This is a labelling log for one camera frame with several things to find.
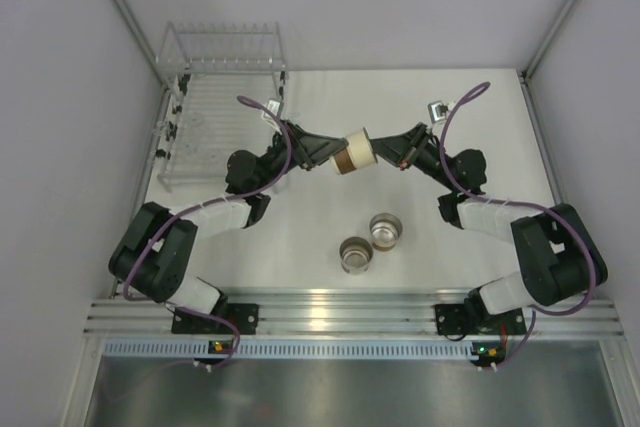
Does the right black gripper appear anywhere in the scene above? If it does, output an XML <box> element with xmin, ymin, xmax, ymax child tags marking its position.
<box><xmin>366</xmin><ymin>122</ymin><xmax>459</xmax><ymax>192</ymax></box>

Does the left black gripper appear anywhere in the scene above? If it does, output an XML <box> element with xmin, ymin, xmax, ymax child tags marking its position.
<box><xmin>254</xmin><ymin>121</ymin><xmax>348</xmax><ymax>192</ymax></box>

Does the steel cup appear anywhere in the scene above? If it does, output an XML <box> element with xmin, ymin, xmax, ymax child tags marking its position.
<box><xmin>331</xmin><ymin>128</ymin><xmax>378</xmax><ymax>175</ymax></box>
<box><xmin>339</xmin><ymin>236</ymin><xmax>373</xmax><ymax>275</ymax></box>
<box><xmin>369</xmin><ymin>213</ymin><xmax>403</xmax><ymax>251</ymax></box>

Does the clear plastic cup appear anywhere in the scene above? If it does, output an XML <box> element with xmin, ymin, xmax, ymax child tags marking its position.
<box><xmin>180</xmin><ymin>141</ymin><xmax>206</xmax><ymax>162</ymax></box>
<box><xmin>184</xmin><ymin>112</ymin><xmax>206</xmax><ymax>131</ymax></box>

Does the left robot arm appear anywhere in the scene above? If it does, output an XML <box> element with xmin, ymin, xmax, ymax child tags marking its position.
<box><xmin>108</xmin><ymin>121</ymin><xmax>348</xmax><ymax>333</ymax></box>

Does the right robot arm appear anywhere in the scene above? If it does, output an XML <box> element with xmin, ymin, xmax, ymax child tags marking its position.
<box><xmin>371</xmin><ymin>123</ymin><xmax>608</xmax><ymax>333</ymax></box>

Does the clear acrylic dish rack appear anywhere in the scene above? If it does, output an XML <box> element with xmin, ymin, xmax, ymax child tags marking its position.
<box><xmin>156</xmin><ymin>22</ymin><xmax>288</xmax><ymax>192</ymax></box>

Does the steel cup front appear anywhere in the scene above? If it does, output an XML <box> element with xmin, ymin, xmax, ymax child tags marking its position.
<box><xmin>339</xmin><ymin>236</ymin><xmax>373</xmax><ymax>275</ymax></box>

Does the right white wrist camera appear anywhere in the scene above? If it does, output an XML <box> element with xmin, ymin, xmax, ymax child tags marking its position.
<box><xmin>427</xmin><ymin>100</ymin><xmax>452</xmax><ymax>125</ymax></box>

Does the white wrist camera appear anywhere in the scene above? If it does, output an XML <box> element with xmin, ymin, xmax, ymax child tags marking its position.
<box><xmin>261</xmin><ymin>98</ymin><xmax>284</xmax><ymax>123</ymax></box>
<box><xmin>427</xmin><ymin>100</ymin><xmax>452</xmax><ymax>125</ymax></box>

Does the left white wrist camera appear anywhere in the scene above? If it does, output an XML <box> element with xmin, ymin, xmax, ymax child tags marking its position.
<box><xmin>261</xmin><ymin>98</ymin><xmax>284</xmax><ymax>123</ymax></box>

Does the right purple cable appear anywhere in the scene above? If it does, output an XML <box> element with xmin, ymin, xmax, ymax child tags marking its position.
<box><xmin>437</xmin><ymin>81</ymin><xmax>599</xmax><ymax>368</ymax></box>

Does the purple cable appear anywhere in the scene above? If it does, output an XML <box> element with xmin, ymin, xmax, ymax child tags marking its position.
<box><xmin>437</xmin><ymin>81</ymin><xmax>599</xmax><ymax>368</ymax></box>
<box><xmin>121</xmin><ymin>94</ymin><xmax>293</xmax><ymax>303</ymax></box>

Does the aluminium mounting rail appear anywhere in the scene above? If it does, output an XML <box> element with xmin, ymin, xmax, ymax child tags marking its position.
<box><xmin>83</xmin><ymin>289</ymin><xmax>624</xmax><ymax>341</ymax></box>

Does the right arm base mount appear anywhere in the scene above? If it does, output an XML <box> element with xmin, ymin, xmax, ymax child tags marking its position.
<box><xmin>434</xmin><ymin>302</ymin><xmax>480</xmax><ymax>340</ymax></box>

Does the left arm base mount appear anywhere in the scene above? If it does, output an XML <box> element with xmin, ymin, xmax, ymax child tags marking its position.
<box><xmin>170</xmin><ymin>300</ymin><xmax>260</xmax><ymax>336</ymax></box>

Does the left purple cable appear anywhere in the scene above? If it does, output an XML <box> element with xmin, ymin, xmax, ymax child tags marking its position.
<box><xmin>121</xmin><ymin>94</ymin><xmax>293</xmax><ymax>303</ymax></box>

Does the white slotted cable duct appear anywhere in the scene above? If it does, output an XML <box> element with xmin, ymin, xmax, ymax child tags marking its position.
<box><xmin>103</xmin><ymin>339</ymin><xmax>479</xmax><ymax>361</ymax></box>

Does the right aluminium frame post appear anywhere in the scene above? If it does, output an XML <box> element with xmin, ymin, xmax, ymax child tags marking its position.
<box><xmin>519</xmin><ymin>0</ymin><xmax>582</xmax><ymax>84</ymax></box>

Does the aluminium frame post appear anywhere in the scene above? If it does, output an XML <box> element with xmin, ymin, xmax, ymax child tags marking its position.
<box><xmin>110</xmin><ymin>0</ymin><xmax>170</xmax><ymax>90</ymax></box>
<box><xmin>519</xmin><ymin>0</ymin><xmax>582</xmax><ymax>84</ymax></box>

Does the left aluminium frame post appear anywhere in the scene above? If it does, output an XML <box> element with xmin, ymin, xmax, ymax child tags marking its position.
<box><xmin>110</xmin><ymin>0</ymin><xmax>170</xmax><ymax>90</ymax></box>

